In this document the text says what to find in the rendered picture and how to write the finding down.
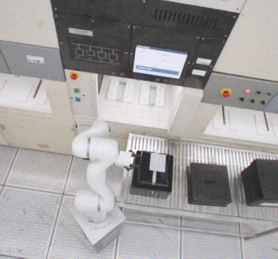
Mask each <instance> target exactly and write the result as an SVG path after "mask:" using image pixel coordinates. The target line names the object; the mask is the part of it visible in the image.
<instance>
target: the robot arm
mask: <svg viewBox="0 0 278 259"><path fill-rule="evenodd" d="M71 151H72V153H73V154H74V155H76V156H77V157H81V158H89V159H90V160H91V161H92V162H90V164H89V165H88V167H87V170H86V178H87V183H88V185H89V187H90V188H91V189H82V190H80V191H77V192H76V194H75V195H74V206H75V208H76V210H77V211H79V212H81V213H84V219H85V221H86V223H87V224H88V225H89V226H90V227H91V228H93V229H101V228H103V227H105V226H107V225H108V224H109V222H110V221H111V218H112V210H113V209H114V207H115V203H116V198H115V194H114V192H113V190H112V188H111V187H110V186H109V184H108V183H107V180H106V171H107V169H108V167H110V166H111V165H112V164H113V163H115V165H116V166H119V167H122V168H125V169H126V170H127V171H130V170H131V169H132V168H140V167H141V165H136V164H134V165H133V164H131V163H130V160H131V157H137V158H142V156H141V155H136V153H134V152H133V150H132V149H130V150H129V151H127V152H123V151H120V146H119V143H118V142H116V141H115V140H112V139H109V126H108V125H107V123H106V121H104V120H102V119H98V120H96V121H94V123H93V125H92V127H91V128H90V129H88V130H86V131H84V132H82V133H80V134H79V135H78V136H77V137H76V138H75V139H74V140H73V141H72V143H71Z"/></svg>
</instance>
